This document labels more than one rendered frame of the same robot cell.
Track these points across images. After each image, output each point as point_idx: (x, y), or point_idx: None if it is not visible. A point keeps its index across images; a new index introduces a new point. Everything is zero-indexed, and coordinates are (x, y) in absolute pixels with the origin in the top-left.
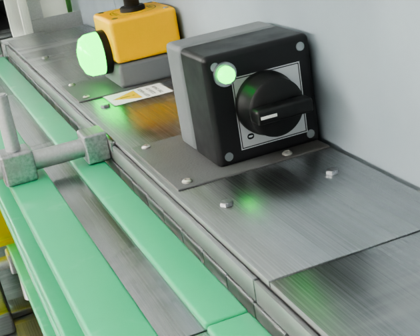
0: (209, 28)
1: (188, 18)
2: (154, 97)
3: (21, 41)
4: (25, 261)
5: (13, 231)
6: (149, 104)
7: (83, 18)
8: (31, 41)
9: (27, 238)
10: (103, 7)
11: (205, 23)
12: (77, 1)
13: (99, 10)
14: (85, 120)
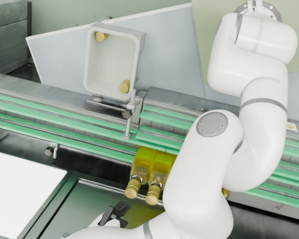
0: None
1: (288, 100)
2: (297, 126)
3: (153, 98)
4: None
5: (273, 177)
6: None
7: (141, 82)
8: (158, 98)
9: None
10: (184, 83)
11: None
12: (138, 74)
13: (174, 83)
14: None
